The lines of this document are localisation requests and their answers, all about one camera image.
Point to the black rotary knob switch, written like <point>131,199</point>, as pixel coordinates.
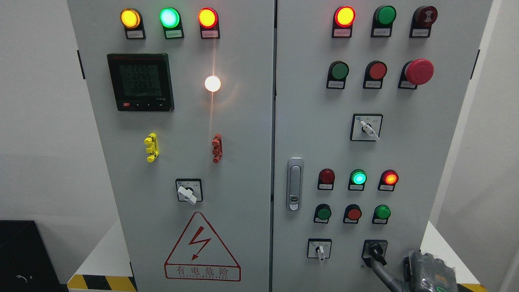
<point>374,249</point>

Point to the red terminal connector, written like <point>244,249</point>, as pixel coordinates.
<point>217,148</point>

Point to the dark red indicator light left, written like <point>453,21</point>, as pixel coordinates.
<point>326,180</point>

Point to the white lit indicator lamp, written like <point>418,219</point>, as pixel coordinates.
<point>212,83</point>

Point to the green push button lower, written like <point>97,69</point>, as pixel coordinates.
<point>322,214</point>

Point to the green push button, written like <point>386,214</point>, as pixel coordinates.
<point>322,214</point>
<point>337,74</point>

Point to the grey left cabinet door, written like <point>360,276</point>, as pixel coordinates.
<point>237,189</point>

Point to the grey cabinet door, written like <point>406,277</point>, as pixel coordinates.
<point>314,123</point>
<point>237,189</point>

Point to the green lit indicator middle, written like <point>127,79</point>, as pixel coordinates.
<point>357,180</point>

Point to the yellow terminal connector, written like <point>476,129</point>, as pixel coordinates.
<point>151,147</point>

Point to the green push button upper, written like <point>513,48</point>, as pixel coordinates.
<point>337,74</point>

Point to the red push button lower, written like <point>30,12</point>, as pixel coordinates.
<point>352,214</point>

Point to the red push button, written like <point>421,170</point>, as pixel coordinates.
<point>374,75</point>
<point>352,214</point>

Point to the grey right cabinet door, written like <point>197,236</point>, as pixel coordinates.
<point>314,123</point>

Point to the red electric hazard warning sticker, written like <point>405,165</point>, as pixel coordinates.
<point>200,254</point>

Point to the black digital power meter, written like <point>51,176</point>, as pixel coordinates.
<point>141,82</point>

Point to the red-orange indicator light left door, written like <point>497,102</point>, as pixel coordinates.
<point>209,23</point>

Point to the red push button upper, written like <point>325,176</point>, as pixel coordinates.
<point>374,75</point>

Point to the green illuminated button lower right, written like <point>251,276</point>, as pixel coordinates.
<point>381,214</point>

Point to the red lit indicator light right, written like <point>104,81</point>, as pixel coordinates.
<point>342,22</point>

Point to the green lit indicator light top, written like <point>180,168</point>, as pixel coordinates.
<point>172,23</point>

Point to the red emergency stop mushroom button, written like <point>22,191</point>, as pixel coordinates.
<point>414,73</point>

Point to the yellow indicator light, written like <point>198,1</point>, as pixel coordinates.
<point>133,24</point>

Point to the green indicator light top right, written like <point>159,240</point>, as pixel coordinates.
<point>383,19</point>

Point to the white platform with hazard stripes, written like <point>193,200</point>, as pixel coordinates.
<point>107,268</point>

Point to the black box lower left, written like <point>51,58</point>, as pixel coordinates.
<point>24,263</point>

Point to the silver door handle lock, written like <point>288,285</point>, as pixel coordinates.
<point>295,167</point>

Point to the white selector switch left door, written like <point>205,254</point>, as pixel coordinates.
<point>189,190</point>

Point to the white selector switch right upper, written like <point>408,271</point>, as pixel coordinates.
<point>366,127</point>

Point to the white selector switch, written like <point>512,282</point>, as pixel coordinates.
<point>366,127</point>
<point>319,248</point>

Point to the white selector switch lower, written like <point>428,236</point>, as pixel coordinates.
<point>319,248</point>

